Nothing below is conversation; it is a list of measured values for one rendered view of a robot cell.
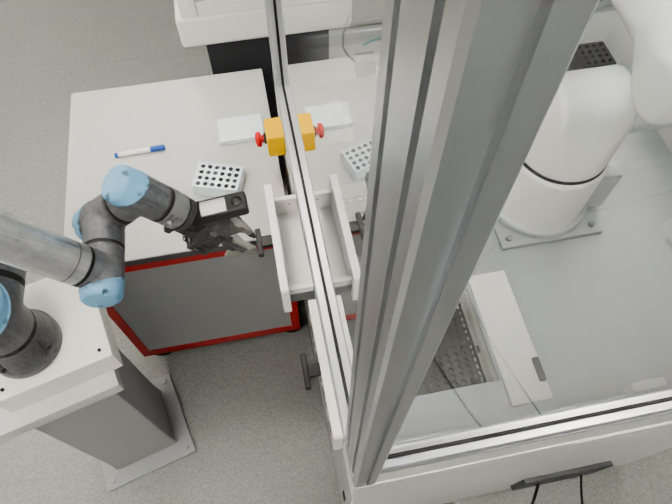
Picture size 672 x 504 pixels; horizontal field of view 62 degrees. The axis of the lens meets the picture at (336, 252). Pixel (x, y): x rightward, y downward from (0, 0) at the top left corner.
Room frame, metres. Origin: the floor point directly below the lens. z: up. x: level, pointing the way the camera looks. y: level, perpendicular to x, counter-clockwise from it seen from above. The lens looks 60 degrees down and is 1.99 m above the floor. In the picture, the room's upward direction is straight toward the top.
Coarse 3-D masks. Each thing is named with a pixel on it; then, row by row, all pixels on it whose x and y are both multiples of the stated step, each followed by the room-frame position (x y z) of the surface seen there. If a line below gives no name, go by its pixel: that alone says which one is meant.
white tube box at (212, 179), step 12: (204, 168) 0.94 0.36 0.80; (216, 168) 0.95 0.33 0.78; (228, 168) 0.94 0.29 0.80; (240, 168) 0.94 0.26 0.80; (204, 180) 0.90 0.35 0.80; (216, 180) 0.90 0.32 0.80; (228, 180) 0.91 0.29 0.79; (240, 180) 0.91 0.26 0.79; (204, 192) 0.88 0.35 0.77; (216, 192) 0.88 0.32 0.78; (228, 192) 0.87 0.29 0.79
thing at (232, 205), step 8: (240, 192) 0.67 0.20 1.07; (208, 200) 0.65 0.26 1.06; (216, 200) 0.65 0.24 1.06; (224, 200) 0.65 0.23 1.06; (232, 200) 0.65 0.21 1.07; (240, 200) 0.65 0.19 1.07; (200, 208) 0.63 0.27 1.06; (208, 208) 0.63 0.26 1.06; (216, 208) 0.63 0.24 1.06; (224, 208) 0.63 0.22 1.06; (232, 208) 0.63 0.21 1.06; (240, 208) 0.63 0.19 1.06; (248, 208) 0.64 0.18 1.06; (200, 216) 0.62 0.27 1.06; (208, 216) 0.62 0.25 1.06; (216, 216) 0.62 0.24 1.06; (224, 216) 0.62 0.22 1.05; (232, 216) 0.62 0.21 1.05; (200, 224) 0.61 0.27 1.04
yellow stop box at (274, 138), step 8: (264, 120) 1.01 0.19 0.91; (272, 120) 1.01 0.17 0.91; (280, 120) 1.01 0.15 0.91; (272, 128) 0.98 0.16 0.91; (280, 128) 0.98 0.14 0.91; (264, 136) 0.98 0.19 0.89; (272, 136) 0.96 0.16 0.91; (280, 136) 0.96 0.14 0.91; (272, 144) 0.95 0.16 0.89; (280, 144) 0.95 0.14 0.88; (272, 152) 0.95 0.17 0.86; (280, 152) 0.95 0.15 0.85
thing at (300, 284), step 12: (276, 204) 0.77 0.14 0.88; (288, 204) 0.78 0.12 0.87; (288, 216) 0.76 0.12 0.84; (288, 228) 0.73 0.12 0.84; (300, 228) 0.73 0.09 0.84; (288, 240) 0.70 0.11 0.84; (300, 240) 0.70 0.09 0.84; (288, 252) 0.66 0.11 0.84; (300, 252) 0.66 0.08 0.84; (288, 264) 0.63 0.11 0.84; (300, 264) 0.63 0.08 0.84; (288, 276) 0.60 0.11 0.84; (300, 276) 0.60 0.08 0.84; (300, 288) 0.54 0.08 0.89; (312, 288) 0.54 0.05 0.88; (300, 300) 0.54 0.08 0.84
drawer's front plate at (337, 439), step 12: (312, 300) 0.49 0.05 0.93; (312, 312) 0.47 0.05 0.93; (312, 324) 0.44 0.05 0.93; (324, 348) 0.39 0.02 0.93; (324, 360) 0.36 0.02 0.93; (324, 372) 0.34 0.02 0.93; (324, 384) 0.32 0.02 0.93; (336, 408) 0.27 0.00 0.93; (336, 420) 0.25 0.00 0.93; (336, 432) 0.23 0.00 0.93; (336, 444) 0.21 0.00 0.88
